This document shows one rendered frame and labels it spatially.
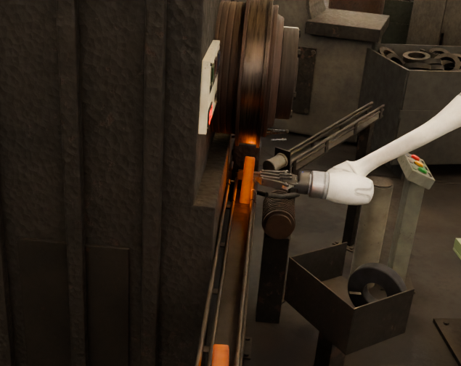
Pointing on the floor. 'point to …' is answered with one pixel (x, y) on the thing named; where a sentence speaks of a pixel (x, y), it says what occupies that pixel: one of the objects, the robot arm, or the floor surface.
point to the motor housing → (274, 255)
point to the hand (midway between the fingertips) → (247, 175)
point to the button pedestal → (408, 216)
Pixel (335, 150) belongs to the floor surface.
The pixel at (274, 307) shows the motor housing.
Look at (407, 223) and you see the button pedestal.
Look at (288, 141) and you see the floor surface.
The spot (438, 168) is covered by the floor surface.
